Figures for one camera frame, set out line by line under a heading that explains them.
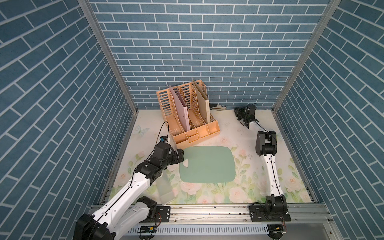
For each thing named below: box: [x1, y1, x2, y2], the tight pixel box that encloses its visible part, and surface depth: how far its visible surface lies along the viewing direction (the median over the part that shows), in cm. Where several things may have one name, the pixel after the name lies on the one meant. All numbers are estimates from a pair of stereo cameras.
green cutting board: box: [179, 146, 236, 184], surface depth 95 cm
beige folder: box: [192, 80, 211, 124], surface depth 91 cm
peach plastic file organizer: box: [156, 79, 221, 150], surface depth 101 cm
